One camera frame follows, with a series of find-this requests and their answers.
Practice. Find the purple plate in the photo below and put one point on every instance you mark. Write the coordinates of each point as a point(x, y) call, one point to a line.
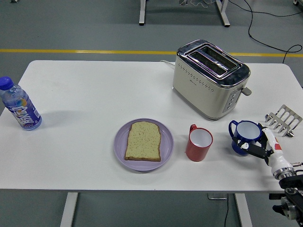
point(166, 146)

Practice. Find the cream and chrome toaster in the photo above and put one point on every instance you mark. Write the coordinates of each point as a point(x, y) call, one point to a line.
point(201, 94)

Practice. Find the red enamel cup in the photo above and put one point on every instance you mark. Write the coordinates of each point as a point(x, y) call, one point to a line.
point(196, 153)

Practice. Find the blue enamel cup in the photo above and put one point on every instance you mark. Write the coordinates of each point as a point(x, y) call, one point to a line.
point(247, 131)

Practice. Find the white background desk leg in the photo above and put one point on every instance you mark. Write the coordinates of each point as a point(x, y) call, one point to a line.
point(223, 13)
point(142, 11)

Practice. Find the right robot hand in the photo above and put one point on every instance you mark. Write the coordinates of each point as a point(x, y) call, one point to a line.
point(277, 156)

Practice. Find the metal toast rack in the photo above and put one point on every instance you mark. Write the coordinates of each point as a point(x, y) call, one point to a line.
point(284, 107)

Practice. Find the grey bracket under table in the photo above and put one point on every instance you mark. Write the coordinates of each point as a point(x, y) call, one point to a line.
point(216, 196)

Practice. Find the white table leg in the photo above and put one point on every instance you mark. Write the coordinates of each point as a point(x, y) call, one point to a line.
point(68, 210)
point(243, 210)

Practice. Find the bread slice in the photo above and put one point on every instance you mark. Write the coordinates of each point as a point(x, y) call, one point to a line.
point(143, 142)

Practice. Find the black desk control panel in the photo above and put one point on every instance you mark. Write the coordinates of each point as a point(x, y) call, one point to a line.
point(274, 196)

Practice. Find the plastic drink bottle blue cap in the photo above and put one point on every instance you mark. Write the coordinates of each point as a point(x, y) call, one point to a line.
point(22, 111)

